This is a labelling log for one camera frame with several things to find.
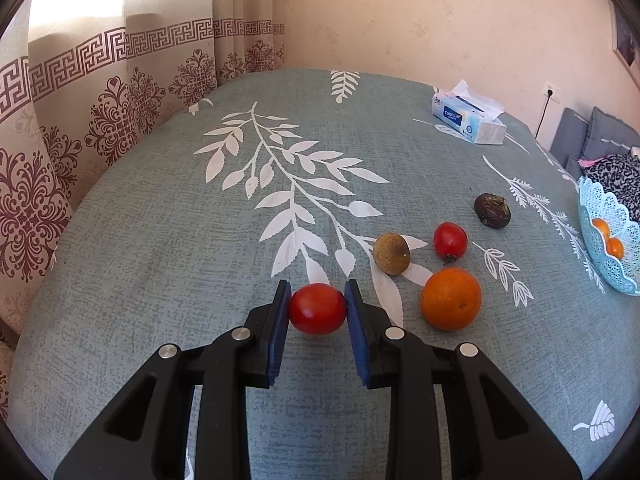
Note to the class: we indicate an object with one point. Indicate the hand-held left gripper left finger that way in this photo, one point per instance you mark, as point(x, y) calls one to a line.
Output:
point(276, 340)

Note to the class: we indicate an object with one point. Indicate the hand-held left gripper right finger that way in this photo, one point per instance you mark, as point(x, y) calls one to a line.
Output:
point(357, 340)

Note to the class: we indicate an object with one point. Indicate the large red tomato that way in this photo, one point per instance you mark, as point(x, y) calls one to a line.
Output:
point(318, 308)

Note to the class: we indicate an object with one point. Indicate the light blue plastic basket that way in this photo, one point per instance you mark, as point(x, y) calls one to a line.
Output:
point(607, 255)

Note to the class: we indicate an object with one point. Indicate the brown round fruit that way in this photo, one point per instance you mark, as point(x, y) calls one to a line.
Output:
point(391, 253)

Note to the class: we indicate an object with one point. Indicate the large orange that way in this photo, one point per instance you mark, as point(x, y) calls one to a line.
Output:
point(451, 299)

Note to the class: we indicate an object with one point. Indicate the small red tomato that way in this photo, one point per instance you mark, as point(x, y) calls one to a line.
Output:
point(450, 240)

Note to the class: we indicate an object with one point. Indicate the leaf-print grey-green bedspread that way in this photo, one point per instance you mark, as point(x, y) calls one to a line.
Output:
point(250, 200)

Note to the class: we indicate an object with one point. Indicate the dark purple passion fruit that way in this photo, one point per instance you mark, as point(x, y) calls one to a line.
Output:
point(493, 210)

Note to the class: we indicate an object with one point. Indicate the blue tissue pack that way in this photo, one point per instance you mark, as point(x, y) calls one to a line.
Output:
point(467, 119)

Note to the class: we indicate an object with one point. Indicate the small orange in basket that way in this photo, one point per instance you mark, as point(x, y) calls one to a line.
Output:
point(615, 248)
point(601, 228)

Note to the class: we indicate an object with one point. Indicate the patterned beige curtain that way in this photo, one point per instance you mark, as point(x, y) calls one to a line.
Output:
point(100, 110)

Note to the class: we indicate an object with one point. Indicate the black patterned cloth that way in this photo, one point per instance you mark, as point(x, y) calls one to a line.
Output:
point(614, 170)

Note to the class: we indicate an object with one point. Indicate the grey pillow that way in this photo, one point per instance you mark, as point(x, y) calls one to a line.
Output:
point(595, 135)

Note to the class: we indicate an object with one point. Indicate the white wall socket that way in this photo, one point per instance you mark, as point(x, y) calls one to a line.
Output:
point(551, 92)

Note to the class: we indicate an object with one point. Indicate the framed wall picture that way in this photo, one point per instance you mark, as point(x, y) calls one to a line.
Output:
point(625, 35)

